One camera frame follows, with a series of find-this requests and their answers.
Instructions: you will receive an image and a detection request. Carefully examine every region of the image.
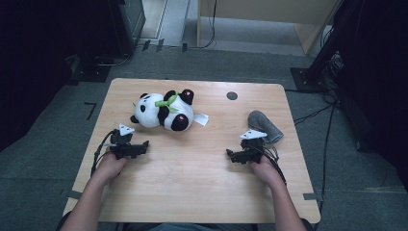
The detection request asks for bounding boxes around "black hanging cable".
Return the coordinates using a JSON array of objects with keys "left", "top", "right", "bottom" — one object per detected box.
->
[{"left": 191, "top": 0, "right": 218, "bottom": 50}]

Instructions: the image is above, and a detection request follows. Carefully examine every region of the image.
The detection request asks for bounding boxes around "black metal stand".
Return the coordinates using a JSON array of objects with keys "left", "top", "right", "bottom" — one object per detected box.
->
[{"left": 290, "top": 0, "right": 365, "bottom": 94}]

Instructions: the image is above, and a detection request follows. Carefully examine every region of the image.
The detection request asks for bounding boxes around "person's clothing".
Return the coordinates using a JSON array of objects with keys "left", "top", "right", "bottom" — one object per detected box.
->
[{"left": 57, "top": 211, "right": 316, "bottom": 231}]

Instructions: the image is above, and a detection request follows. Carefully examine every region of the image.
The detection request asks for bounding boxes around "black floor cable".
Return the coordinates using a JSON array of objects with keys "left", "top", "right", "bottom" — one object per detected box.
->
[{"left": 293, "top": 101, "right": 337, "bottom": 215}]

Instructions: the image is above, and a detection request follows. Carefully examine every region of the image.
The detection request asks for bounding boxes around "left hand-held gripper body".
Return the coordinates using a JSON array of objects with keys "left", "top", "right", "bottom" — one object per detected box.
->
[{"left": 110, "top": 123, "right": 142, "bottom": 161}]

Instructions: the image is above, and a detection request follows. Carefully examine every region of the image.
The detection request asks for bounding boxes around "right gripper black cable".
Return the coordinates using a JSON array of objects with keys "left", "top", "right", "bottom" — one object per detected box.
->
[{"left": 261, "top": 144, "right": 288, "bottom": 188}]

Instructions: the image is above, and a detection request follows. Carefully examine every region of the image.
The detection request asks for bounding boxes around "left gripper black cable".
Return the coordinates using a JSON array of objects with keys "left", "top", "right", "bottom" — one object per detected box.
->
[{"left": 90, "top": 129, "right": 117, "bottom": 178}]

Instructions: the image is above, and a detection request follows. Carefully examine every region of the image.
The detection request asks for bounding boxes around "dark curtain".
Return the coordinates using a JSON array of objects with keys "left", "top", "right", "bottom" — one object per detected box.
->
[
  {"left": 0, "top": 0, "right": 114, "bottom": 152},
  {"left": 333, "top": 0, "right": 408, "bottom": 182}
]

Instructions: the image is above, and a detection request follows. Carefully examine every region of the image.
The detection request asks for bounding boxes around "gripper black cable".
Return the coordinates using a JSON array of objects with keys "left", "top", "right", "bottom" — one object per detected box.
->
[
  {"left": 90, "top": 129, "right": 117, "bottom": 178},
  {"left": 261, "top": 144, "right": 288, "bottom": 188}
]

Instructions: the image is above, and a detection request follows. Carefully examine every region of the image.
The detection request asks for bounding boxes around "light wooden cabinet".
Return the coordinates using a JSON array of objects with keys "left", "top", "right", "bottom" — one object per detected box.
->
[{"left": 196, "top": 0, "right": 342, "bottom": 56}]

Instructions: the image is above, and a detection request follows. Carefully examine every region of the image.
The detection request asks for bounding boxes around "person's left hand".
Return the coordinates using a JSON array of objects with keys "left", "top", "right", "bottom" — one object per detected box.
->
[{"left": 95, "top": 150, "right": 130, "bottom": 187}]

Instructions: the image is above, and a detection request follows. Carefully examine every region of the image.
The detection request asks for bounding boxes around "person's right hand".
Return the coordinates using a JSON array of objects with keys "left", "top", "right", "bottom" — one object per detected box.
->
[{"left": 248, "top": 155, "right": 284, "bottom": 191}]

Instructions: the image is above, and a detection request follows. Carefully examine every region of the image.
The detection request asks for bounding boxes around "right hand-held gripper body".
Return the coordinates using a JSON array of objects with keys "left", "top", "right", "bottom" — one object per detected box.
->
[{"left": 235, "top": 128, "right": 274, "bottom": 166}]

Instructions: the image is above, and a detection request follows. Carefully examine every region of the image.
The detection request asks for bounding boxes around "black angled floor tape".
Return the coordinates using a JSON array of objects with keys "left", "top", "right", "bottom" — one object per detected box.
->
[{"left": 84, "top": 101, "right": 98, "bottom": 121}]

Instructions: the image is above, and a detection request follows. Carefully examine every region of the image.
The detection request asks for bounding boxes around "grey fuzzy cloth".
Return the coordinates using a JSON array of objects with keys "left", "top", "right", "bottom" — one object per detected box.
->
[{"left": 246, "top": 110, "right": 285, "bottom": 146}]

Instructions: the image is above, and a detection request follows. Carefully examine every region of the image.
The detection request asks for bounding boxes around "panda plush toy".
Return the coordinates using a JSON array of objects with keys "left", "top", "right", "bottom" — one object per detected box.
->
[{"left": 129, "top": 89, "right": 210, "bottom": 133}]

